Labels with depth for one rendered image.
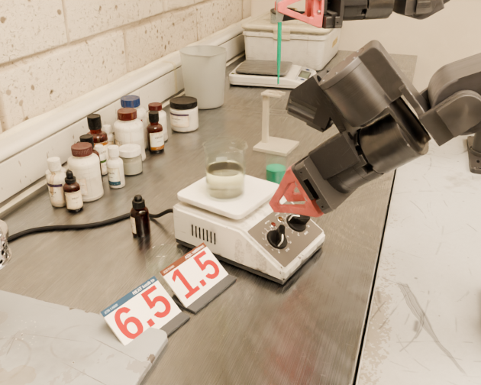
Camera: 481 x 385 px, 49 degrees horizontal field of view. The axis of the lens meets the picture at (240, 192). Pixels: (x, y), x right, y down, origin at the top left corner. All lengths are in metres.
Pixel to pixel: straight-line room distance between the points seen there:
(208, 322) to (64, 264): 0.25
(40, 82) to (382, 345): 0.80
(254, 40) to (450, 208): 1.10
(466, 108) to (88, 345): 0.48
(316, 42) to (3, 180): 1.18
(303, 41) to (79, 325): 1.37
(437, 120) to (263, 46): 1.40
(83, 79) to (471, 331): 0.91
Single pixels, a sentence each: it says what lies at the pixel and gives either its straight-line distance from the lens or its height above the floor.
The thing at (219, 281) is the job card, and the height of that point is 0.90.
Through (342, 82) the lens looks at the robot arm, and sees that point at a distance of 0.54.
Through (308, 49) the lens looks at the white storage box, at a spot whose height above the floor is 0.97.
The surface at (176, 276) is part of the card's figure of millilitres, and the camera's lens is 0.71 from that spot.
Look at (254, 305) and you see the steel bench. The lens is 0.71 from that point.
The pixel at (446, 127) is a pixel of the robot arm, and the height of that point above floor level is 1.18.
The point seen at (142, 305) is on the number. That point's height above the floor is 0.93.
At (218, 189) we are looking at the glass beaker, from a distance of 0.76.
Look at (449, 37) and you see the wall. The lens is 2.20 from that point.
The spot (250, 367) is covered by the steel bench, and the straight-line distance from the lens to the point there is 0.63.
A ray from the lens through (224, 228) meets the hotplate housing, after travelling 0.75.
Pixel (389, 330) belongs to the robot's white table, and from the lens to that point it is 0.70.
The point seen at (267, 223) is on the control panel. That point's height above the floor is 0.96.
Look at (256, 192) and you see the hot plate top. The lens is 0.80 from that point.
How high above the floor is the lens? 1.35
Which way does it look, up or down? 27 degrees down
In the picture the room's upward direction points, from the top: straight up
